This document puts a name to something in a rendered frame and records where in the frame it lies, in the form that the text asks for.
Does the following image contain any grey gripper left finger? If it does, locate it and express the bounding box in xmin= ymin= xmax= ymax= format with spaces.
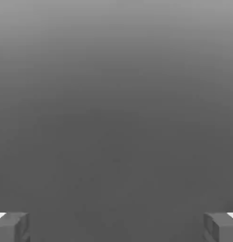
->
xmin=0 ymin=211 xmax=31 ymax=242

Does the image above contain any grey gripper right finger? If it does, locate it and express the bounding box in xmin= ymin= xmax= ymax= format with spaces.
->
xmin=203 ymin=212 xmax=233 ymax=242

